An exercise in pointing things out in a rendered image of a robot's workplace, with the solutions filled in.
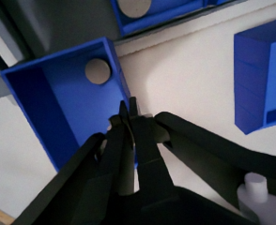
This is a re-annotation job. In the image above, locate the grey metal shelf rack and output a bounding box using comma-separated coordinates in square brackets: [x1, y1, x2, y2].
[0, 0, 249, 71]

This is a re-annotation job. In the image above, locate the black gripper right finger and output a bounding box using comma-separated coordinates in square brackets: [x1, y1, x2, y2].
[130, 96, 276, 225]

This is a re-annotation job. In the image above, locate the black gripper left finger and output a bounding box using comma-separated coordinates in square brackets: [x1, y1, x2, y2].
[10, 99, 135, 225]

